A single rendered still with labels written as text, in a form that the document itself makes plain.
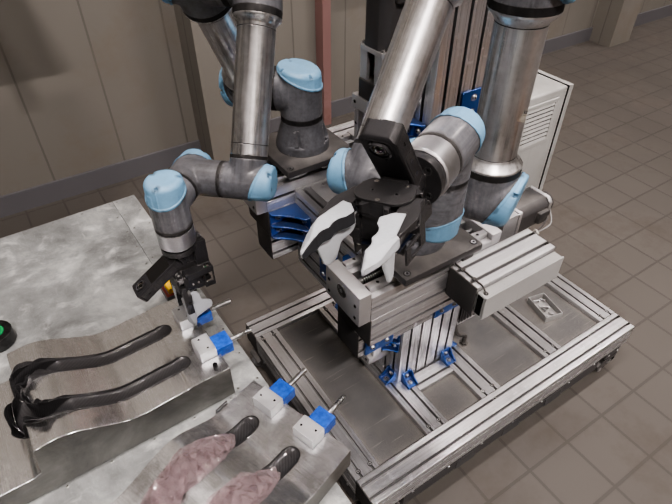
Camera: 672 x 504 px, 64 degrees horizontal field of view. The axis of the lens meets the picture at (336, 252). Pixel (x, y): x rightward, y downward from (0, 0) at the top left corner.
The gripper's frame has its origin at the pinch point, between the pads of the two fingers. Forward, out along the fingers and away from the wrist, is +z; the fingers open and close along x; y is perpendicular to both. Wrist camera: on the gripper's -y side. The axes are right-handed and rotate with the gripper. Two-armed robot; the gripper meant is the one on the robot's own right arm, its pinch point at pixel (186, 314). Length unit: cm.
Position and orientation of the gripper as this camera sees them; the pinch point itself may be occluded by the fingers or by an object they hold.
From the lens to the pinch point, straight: 126.6
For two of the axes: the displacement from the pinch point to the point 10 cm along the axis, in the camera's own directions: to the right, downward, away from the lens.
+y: 8.2, -3.7, 4.3
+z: 0.0, 7.6, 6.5
